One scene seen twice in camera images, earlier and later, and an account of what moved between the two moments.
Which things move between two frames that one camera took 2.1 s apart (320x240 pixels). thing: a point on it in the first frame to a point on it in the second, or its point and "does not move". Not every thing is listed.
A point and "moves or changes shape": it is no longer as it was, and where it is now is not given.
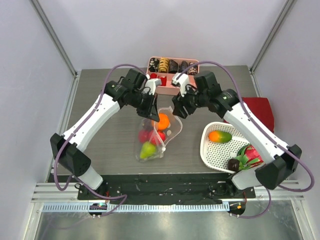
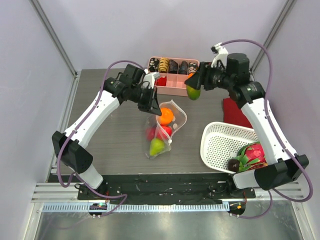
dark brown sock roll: (173, 66) does not move
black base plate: (165, 188) does not move
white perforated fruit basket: (220, 143) does not move
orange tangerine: (164, 121) moves or changes shape
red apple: (159, 137) to (164, 131)
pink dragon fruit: (248, 157) does not move
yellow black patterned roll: (163, 65) does not move
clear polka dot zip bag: (153, 135) moves or changes shape
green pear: (148, 150) to (156, 147)
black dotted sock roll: (183, 66) does not move
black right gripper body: (182, 104) to (203, 75)
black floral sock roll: (154, 65) does not move
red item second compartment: (163, 81) does not move
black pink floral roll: (193, 71) does not move
